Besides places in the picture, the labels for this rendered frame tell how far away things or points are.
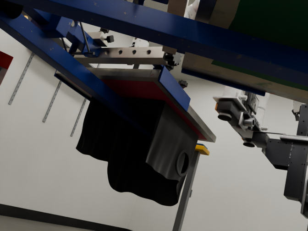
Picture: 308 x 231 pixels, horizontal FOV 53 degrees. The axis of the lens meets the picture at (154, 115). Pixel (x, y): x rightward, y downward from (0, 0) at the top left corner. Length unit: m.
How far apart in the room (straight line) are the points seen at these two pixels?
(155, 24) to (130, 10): 0.07
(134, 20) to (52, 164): 3.31
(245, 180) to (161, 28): 4.34
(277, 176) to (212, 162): 1.02
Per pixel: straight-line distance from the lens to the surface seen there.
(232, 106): 1.68
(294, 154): 1.74
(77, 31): 1.26
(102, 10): 0.82
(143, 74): 1.26
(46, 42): 1.16
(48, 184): 4.02
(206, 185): 5.13
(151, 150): 1.39
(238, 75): 1.06
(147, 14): 0.80
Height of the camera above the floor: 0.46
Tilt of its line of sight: 17 degrees up
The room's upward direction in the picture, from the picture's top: 17 degrees clockwise
